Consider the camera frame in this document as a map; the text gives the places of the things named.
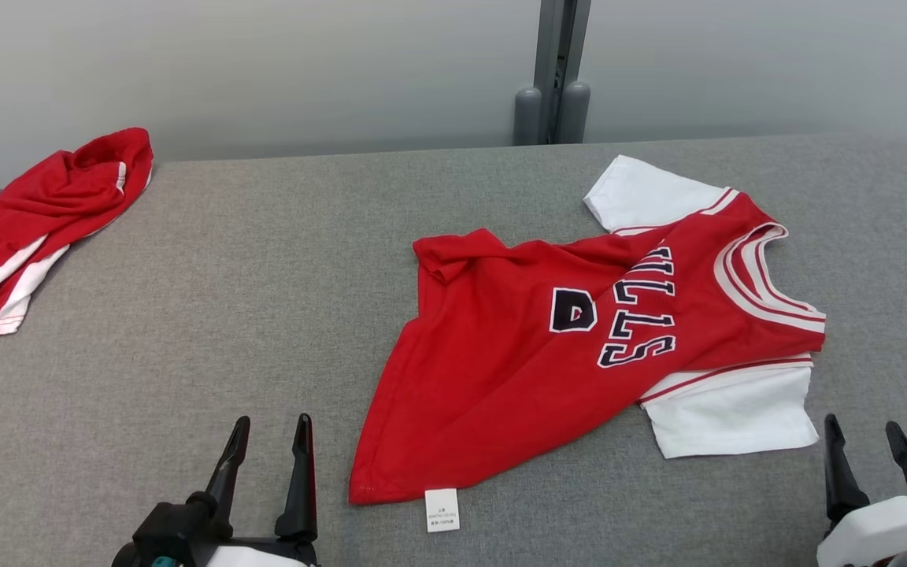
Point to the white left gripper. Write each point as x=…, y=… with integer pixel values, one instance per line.
x=264, y=555

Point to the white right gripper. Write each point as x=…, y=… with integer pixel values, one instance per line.
x=879, y=528

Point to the red jersey with white sleeves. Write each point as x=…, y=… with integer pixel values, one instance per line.
x=501, y=370

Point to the red shorts with white stripe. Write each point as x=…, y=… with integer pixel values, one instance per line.
x=44, y=205

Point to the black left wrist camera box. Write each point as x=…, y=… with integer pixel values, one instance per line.
x=170, y=531

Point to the grey metal post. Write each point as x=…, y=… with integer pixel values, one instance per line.
x=552, y=79

